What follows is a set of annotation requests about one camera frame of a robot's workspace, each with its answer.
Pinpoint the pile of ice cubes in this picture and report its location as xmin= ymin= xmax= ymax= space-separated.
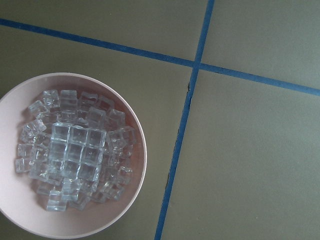
xmin=14 ymin=89 xmax=137 ymax=212

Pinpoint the pink bowl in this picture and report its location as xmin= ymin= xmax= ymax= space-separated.
xmin=0 ymin=72 xmax=147 ymax=239

